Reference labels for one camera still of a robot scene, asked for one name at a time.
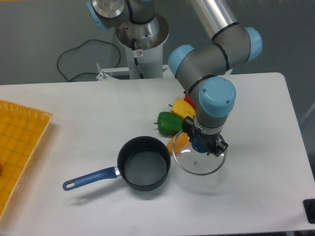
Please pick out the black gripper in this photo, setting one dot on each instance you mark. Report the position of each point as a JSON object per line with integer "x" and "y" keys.
{"x": 204, "y": 137}

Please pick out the glass lid blue knob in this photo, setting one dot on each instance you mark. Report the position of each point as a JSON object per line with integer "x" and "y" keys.
{"x": 196, "y": 162}

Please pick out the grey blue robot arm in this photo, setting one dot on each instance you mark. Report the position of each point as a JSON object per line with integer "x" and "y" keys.
{"x": 200, "y": 72}

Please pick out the yellow toy bell pepper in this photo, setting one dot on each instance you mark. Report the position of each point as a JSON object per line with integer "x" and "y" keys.
{"x": 182, "y": 108}

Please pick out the green toy bell pepper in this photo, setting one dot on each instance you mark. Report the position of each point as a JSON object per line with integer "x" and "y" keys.
{"x": 168, "y": 123}

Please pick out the red toy bell pepper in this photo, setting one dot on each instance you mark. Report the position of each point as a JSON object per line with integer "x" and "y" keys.
{"x": 189, "y": 100}

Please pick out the black corner device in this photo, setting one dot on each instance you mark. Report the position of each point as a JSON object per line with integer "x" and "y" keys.
{"x": 309, "y": 206}

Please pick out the yellow plastic basket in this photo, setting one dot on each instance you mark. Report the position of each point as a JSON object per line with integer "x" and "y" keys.
{"x": 21, "y": 130}

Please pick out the black saucepan blue handle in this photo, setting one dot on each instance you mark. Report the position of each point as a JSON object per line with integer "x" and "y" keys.
{"x": 143, "y": 162}

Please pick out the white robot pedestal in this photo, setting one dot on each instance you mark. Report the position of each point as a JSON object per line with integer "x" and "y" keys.
{"x": 142, "y": 34}

